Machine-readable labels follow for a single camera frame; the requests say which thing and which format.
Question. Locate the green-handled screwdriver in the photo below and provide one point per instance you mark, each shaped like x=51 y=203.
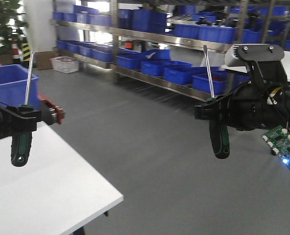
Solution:
x=21 y=142
x=218 y=133

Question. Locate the white basket on floor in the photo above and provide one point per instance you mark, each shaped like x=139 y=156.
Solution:
x=64 y=64

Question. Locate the brown cardboard box on floor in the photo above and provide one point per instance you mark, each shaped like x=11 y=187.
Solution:
x=43 y=59

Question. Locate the potted green plant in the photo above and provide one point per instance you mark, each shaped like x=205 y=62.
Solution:
x=11 y=23

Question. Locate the red conveyor end bracket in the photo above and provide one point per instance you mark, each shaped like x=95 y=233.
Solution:
x=50 y=112

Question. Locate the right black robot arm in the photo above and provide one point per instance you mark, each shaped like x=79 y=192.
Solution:
x=246 y=108

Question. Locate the red white traffic cone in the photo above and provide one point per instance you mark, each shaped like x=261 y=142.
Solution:
x=15 y=52

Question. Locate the large blue plastic bin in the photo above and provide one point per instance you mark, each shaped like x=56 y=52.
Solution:
x=13 y=80

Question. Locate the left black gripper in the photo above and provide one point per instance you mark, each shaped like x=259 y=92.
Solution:
x=17 y=120

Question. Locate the yellow black traffic cone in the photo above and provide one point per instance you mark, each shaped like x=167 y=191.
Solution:
x=25 y=49

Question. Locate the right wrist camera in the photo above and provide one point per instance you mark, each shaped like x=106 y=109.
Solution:
x=240 y=54

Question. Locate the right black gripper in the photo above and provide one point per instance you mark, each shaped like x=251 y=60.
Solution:
x=246 y=109

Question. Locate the right green circuit board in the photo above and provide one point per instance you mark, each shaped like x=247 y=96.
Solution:
x=278 y=140

